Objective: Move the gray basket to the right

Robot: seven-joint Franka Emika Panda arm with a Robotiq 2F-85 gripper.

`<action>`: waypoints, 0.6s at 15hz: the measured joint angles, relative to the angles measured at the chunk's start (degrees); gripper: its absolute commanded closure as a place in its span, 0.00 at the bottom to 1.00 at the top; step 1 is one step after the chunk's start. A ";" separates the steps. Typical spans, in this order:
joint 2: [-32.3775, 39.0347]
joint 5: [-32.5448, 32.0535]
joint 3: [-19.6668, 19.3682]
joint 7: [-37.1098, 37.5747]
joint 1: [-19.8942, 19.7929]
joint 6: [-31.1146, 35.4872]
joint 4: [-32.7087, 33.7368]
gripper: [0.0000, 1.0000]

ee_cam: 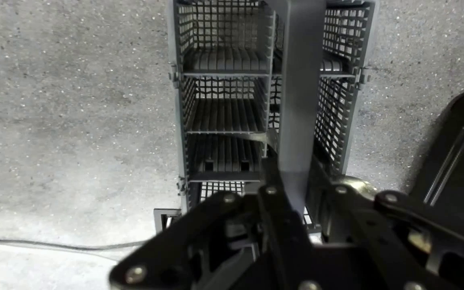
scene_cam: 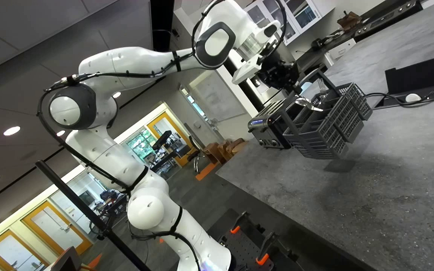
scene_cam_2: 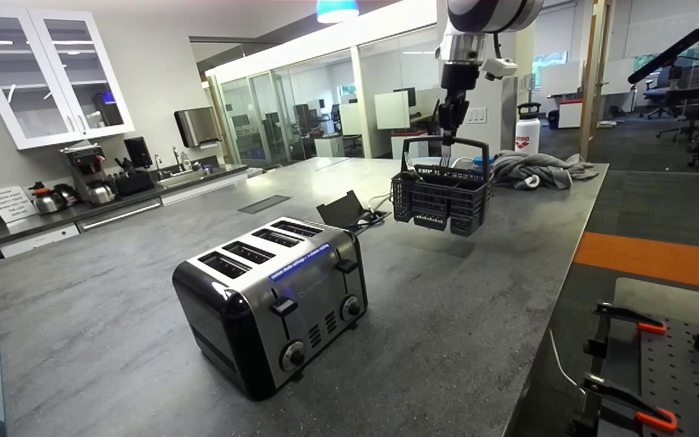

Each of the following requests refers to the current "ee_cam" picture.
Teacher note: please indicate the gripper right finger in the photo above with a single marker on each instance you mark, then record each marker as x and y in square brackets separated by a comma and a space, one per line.
[401, 225]

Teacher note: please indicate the gray plastic cutlery basket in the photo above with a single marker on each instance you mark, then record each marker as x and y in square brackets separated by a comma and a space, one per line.
[224, 117]

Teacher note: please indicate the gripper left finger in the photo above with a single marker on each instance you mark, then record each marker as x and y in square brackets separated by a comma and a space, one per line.
[199, 225]

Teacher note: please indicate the black flat plastic object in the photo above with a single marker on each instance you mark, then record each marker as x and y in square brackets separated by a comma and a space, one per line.
[457, 121]

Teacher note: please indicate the shiny metal round object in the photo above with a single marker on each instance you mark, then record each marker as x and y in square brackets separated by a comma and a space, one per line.
[359, 184]

